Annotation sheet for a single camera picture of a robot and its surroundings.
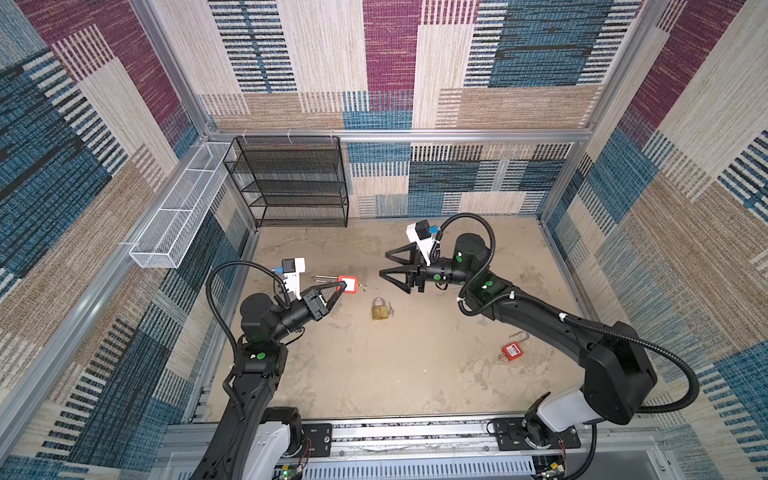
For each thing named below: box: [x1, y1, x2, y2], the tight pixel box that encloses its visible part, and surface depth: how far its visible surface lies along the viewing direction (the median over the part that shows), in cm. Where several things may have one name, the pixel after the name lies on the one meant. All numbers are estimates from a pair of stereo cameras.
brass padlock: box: [372, 297, 389, 320], surface depth 98 cm
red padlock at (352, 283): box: [312, 275, 359, 294], surface depth 70 cm
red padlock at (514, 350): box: [502, 331, 530, 361], surface depth 87 cm
